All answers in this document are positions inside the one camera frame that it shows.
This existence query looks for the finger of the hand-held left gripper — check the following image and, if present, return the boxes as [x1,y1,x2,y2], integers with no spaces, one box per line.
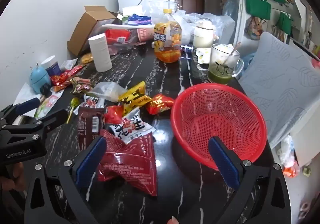
[0,97,41,124]
[0,109,68,139]

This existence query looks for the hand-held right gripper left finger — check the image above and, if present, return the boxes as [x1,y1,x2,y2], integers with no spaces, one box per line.
[24,136,108,224]

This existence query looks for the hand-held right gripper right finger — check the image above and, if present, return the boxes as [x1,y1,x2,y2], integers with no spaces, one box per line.
[209,136,292,224]

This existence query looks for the brown chocolate snack packet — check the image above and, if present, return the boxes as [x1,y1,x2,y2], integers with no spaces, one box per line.
[77,107,105,149]

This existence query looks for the dark red snack packet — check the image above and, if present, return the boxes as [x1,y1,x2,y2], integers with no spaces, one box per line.
[96,129,158,197]

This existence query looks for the green brown snack packet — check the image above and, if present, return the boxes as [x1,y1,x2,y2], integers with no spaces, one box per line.
[70,77,93,94]

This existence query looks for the red plastic basket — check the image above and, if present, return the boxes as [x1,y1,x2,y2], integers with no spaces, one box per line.
[170,83,267,171]

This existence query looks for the white peanut snack packet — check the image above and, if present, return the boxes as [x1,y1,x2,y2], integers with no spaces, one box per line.
[109,107,154,144]

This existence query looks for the clear zip bag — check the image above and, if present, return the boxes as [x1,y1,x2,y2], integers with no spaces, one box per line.
[86,82,128,103]

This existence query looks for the yellow peanut snack packet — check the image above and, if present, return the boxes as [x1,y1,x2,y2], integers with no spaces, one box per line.
[118,81,152,114]

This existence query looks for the red gold candy packet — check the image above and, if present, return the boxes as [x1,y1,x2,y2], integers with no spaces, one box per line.
[146,93,175,115]

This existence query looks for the person's left hand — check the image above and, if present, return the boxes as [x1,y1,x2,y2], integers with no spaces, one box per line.
[0,163,25,191]

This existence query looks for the white paper sheet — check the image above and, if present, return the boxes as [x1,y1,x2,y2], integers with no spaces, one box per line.
[12,82,43,118]

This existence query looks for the green white packet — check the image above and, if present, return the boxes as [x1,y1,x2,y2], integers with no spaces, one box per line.
[34,89,65,118]

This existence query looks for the green lollipop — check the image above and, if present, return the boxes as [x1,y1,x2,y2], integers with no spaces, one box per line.
[66,97,80,124]

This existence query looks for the light blue round gadget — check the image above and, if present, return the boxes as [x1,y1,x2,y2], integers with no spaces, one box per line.
[29,62,52,95]

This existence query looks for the crinkled red snack packet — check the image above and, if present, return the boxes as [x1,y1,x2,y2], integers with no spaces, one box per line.
[50,72,73,93]

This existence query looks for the white red snack packet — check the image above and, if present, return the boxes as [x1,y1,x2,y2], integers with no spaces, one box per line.
[83,95,105,109]

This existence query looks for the blue jar with white lid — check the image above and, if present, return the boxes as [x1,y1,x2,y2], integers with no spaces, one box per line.
[41,55,62,77]

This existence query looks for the small red snack packet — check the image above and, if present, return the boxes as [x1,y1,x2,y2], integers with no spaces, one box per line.
[103,105,124,124]

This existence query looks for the crumpled white packet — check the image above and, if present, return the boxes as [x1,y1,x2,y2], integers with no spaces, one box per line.
[60,58,78,70]

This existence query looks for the crumpled white plastic bag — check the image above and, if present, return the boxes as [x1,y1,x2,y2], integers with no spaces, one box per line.
[277,135,299,178]

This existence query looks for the yellow round snack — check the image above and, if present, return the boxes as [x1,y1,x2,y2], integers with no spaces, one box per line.
[79,53,94,64]

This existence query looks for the white toilet paper roll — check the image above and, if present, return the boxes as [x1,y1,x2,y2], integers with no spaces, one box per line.
[88,33,113,73]

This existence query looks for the brown cardboard box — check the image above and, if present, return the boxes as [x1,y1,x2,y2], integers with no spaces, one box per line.
[67,5,118,57]

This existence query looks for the clear plastic food container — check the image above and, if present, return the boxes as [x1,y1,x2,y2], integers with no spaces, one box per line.
[106,39,137,55]

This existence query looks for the grey leaf-pattern cushion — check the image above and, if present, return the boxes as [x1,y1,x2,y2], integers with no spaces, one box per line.
[239,32,320,149]

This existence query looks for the glass mug with green drink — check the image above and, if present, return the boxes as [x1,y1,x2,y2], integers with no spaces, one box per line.
[207,43,245,85]

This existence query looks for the red packet with white label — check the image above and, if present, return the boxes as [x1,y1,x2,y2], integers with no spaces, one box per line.
[105,29,130,44]

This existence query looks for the blue cloth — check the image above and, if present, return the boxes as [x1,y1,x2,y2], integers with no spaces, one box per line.
[241,54,255,67]

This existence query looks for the yellow print paper wrapper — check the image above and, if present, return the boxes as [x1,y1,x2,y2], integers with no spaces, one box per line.
[195,47,213,72]

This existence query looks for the stirring stick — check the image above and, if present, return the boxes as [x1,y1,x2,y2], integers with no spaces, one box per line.
[226,42,242,63]

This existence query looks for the pink paper cup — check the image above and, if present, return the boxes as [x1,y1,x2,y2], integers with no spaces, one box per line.
[136,27,155,42]

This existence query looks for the small blue can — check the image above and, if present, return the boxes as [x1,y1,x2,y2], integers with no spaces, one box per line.
[180,44,195,54]

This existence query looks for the blue tissue packet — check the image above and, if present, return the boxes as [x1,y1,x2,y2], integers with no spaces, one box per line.
[128,13,152,25]

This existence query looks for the white carton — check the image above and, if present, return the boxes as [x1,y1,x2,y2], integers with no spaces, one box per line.
[122,6,143,16]

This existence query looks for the white lidded jar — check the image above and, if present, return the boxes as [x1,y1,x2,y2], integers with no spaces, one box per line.
[193,18,216,49]

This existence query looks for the iced tea bottle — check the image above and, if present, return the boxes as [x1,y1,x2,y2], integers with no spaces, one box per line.
[153,8,182,63]

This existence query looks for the colourful patterned bag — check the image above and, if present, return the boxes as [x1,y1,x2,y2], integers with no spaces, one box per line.
[244,16,263,40]

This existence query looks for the clear plastic bags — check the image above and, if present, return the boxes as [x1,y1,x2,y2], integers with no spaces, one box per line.
[172,10,235,44]

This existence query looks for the clear plastic bin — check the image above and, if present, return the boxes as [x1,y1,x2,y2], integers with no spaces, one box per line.
[149,0,179,18]

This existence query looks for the white wire rack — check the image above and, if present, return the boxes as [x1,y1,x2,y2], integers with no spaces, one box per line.
[246,0,308,47]

